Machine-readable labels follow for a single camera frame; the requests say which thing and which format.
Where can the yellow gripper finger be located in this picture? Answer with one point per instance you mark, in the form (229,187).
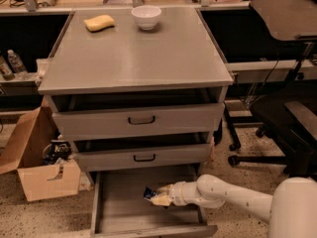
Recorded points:
(161,200)
(165,188)

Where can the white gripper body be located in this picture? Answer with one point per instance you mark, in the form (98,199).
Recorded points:
(178,193)

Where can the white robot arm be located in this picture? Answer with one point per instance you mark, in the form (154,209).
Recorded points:
(289,212)

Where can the grey middle drawer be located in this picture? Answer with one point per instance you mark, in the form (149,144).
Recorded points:
(142,152)

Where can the grey drawer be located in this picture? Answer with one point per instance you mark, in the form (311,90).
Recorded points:
(120,210)
(142,152)
(137,114)

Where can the grey bottom drawer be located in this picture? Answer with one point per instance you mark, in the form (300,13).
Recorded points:
(120,210)

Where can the grey top drawer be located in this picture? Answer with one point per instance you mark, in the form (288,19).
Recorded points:
(137,114)

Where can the grey drawer cabinet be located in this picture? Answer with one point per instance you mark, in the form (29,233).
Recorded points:
(177,54)

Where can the dark bag in box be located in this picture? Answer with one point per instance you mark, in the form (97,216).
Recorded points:
(56,150)

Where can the black office chair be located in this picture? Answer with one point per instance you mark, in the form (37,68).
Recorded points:
(289,118)

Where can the open cardboard box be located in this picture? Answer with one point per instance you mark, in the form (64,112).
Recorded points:
(24,153)

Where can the white ceramic bowl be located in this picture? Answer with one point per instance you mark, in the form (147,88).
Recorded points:
(146,17)

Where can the yellow sponge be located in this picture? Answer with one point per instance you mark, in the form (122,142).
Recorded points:
(98,23)

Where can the clear plastic water bottle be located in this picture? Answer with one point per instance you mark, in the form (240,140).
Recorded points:
(17,64)

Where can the brown glass bottle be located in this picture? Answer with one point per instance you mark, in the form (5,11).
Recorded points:
(5,69)

